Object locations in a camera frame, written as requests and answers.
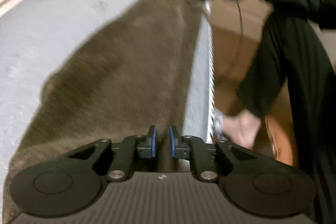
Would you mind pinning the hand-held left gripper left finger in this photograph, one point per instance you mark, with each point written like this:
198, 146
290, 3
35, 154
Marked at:
153, 141

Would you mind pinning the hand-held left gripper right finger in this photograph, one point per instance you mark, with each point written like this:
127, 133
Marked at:
172, 141

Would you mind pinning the person's bare foot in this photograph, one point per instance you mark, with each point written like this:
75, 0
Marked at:
241, 129

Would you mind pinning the person's leg in black trousers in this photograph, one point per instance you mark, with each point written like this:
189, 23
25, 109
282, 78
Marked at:
283, 64
315, 148

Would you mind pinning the grey quilted mattress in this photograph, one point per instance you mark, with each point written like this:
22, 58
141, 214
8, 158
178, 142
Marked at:
39, 29

